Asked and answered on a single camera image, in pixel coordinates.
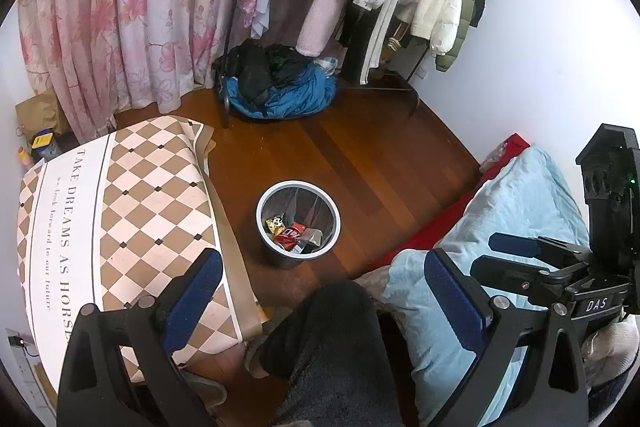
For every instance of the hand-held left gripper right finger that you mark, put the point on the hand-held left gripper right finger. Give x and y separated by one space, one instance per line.
455 302

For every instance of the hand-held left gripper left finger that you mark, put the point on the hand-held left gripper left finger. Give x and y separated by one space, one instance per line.
192 297

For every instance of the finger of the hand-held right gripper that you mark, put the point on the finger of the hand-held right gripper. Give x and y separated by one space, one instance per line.
515 244
505 274

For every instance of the black white yellow packet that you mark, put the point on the black white yellow packet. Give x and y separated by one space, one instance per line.
274 225

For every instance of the red snack packet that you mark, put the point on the red snack packet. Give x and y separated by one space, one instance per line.
290 235

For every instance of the grey packet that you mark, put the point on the grey packet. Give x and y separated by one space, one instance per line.
313 237

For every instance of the round white trash bin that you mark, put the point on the round white trash bin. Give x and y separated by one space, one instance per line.
330 237

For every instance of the light blue quilt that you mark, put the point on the light blue quilt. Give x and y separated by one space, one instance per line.
510 202

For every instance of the red blanket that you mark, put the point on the red blanket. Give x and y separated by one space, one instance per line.
425 229

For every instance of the grey slipper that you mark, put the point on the grey slipper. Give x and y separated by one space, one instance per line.
205 389
265 347

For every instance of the clear plastic bag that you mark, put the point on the clear plastic bag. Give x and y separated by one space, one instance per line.
495 157

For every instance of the brown checkered tablecloth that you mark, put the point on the brown checkered tablecloth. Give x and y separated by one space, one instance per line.
150 187

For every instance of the person's dark trouser leg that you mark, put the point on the person's dark trouser leg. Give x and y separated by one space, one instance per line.
330 357

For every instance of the clear plastic bin liner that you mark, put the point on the clear plastic bin liner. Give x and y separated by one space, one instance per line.
310 207

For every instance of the white power strip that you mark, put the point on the white power strip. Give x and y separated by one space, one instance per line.
27 367

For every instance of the black metal clothes rack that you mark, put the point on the black metal clothes rack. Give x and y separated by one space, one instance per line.
225 107

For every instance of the olive green jacket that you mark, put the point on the olive green jacket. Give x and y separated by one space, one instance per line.
457 42

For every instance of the blue and yellow box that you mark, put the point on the blue and yellow box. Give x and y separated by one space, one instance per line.
45 144

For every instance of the orange bottle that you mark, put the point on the orange bottle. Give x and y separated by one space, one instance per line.
25 159

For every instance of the brown paper bag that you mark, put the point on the brown paper bag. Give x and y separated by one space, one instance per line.
42 112

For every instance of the black clothes pile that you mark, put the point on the black clothes pile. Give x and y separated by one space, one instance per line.
255 67

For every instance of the cream puffer jacket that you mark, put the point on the cream puffer jacket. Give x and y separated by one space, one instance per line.
440 17

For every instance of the dark hanging garment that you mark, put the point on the dark hanging garment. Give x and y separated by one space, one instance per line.
481 2

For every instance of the black trousers with white stripe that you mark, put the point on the black trousers with white stripe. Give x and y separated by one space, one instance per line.
360 42

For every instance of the pink floral curtain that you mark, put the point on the pink floral curtain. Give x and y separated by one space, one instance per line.
125 7

